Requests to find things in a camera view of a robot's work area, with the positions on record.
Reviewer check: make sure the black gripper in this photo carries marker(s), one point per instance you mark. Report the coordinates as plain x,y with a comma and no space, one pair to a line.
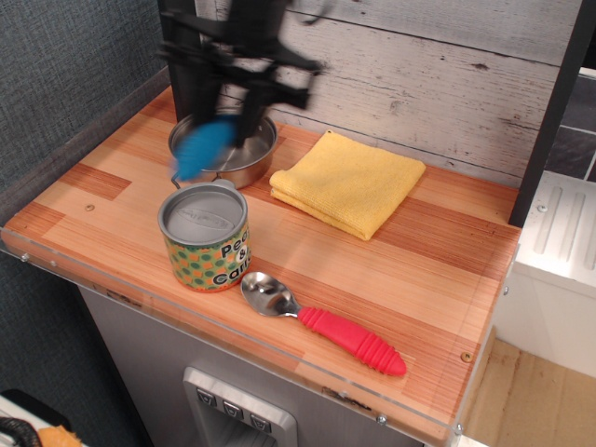
245,50

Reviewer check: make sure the blue handled metal fork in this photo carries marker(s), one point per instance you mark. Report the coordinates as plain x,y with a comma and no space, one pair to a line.
202,146

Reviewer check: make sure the stainless steel pot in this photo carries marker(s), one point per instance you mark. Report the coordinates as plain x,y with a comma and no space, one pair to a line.
248,164

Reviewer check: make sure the peas and carrots toy can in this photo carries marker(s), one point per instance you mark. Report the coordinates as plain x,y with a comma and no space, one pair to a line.
206,231

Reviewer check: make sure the folded yellow cloth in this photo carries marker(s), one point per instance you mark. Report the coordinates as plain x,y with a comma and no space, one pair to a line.
347,184

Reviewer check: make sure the grey toy fridge cabinet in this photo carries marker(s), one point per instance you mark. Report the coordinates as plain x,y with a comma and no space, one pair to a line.
191,389

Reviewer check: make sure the white toy sink unit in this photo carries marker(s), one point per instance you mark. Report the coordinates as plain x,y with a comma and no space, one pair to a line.
547,305

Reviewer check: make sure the orange object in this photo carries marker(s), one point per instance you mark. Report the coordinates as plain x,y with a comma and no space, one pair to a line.
58,437

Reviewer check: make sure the red handled metal spoon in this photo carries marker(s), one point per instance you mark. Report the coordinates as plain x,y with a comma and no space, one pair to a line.
271,298

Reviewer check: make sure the black vertical post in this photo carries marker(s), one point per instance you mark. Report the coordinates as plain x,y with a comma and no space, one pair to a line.
571,63

